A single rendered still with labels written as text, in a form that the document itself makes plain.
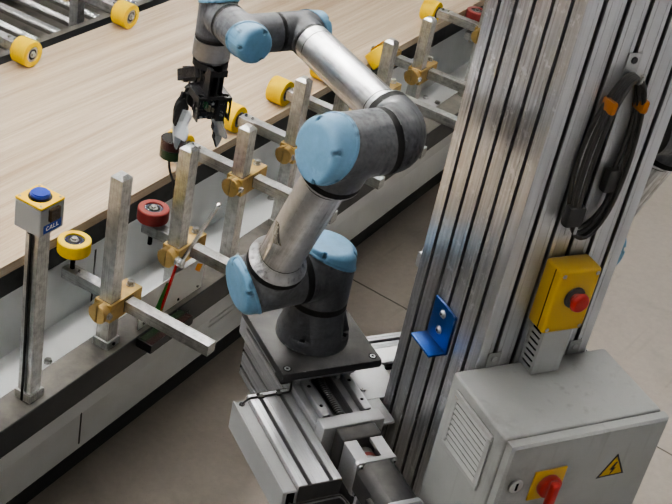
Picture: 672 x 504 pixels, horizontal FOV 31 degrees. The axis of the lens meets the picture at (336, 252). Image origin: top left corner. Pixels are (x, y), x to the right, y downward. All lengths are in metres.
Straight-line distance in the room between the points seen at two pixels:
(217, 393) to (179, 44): 1.12
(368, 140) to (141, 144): 1.45
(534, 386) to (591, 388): 0.11
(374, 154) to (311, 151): 0.10
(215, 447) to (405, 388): 1.39
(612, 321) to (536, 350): 2.58
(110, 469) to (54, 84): 1.12
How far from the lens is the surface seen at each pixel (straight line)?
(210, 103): 2.46
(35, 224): 2.51
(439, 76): 3.99
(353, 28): 4.35
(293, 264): 2.26
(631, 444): 2.28
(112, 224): 2.77
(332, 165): 2.00
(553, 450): 2.16
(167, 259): 3.03
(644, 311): 4.94
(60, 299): 3.13
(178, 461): 3.72
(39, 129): 3.42
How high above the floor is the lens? 2.55
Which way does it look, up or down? 33 degrees down
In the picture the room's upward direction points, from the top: 12 degrees clockwise
